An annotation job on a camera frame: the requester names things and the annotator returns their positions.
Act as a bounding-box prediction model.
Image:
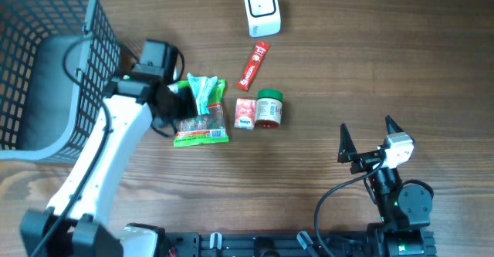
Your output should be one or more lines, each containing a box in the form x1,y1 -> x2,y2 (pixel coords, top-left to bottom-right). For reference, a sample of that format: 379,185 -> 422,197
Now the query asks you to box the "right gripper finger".
337,123 -> 357,163
385,115 -> 404,134

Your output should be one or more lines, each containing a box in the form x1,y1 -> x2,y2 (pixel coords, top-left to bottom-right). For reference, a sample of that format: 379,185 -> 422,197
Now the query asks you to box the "teal snack packet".
188,73 -> 218,115

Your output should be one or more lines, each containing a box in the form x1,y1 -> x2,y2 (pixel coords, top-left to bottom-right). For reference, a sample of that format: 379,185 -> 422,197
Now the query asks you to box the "green candy bag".
174,79 -> 229,147

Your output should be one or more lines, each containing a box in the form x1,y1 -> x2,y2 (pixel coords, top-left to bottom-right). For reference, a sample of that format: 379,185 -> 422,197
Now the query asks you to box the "red white tissue packet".
234,98 -> 256,130

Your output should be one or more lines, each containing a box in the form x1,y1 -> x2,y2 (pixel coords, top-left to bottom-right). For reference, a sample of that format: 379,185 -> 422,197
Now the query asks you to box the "green lid jar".
255,89 -> 283,128

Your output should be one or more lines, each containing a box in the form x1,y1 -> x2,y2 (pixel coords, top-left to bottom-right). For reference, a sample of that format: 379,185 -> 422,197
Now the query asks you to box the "red stick sachet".
236,41 -> 270,91

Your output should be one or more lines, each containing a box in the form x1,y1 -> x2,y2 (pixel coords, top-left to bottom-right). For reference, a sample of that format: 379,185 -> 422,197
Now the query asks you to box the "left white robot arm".
20,40 -> 198,256

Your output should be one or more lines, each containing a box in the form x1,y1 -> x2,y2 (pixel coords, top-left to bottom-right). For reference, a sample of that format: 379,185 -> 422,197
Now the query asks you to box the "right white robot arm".
337,116 -> 434,256

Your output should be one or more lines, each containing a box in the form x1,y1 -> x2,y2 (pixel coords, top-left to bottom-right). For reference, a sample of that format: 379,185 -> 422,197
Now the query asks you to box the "white barcode scanner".
244,0 -> 281,38

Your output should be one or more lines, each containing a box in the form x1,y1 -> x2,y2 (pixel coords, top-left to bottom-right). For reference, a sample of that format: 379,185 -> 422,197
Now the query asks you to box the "grey plastic mesh basket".
1,0 -> 121,163

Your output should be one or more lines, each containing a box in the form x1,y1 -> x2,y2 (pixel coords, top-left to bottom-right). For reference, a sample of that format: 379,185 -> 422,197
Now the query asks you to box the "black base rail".
93,230 -> 437,257

